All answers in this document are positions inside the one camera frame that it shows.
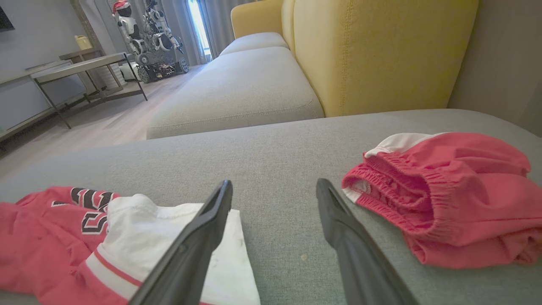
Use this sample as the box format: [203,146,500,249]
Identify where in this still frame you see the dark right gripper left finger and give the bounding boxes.
[128,180,234,305]

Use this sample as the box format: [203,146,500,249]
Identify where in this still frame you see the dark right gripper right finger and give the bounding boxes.
[316,178,420,305]

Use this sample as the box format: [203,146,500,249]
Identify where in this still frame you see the red shorts with white stripe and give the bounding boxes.
[341,132,542,270]

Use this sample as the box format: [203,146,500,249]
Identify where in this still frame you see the red white basketball jersey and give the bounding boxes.
[0,186,261,305]

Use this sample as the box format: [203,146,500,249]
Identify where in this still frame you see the wide grey ottoman cushion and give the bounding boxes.
[0,108,542,305]

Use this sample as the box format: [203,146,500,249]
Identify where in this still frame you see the grey sofa seat cushion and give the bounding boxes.
[218,32,291,58]
[146,46,325,140]

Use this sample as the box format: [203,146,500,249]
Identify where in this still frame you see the white round appliance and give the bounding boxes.
[120,62,141,81]

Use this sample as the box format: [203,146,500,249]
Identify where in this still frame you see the white robot on wheeled base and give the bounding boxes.
[135,0,190,84]

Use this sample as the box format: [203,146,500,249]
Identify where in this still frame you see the white ribbed cylinder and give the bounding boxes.
[95,64,124,90]

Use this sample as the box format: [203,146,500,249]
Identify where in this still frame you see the yellow sofa back cushion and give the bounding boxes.
[293,0,480,118]
[281,0,298,56]
[230,0,285,40]

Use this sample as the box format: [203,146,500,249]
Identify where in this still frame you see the grey metal-legged table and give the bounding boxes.
[31,52,148,129]

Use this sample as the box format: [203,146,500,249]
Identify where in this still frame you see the wooden side shelf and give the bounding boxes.
[59,47,105,63]

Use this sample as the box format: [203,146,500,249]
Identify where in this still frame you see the grey curtain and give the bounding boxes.
[199,0,255,58]
[162,0,207,67]

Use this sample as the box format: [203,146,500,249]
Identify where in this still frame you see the white humanoid robot red hat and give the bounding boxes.
[112,0,147,56]

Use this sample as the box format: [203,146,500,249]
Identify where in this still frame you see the grey upright sofa panel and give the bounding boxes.
[447,0,542,137]

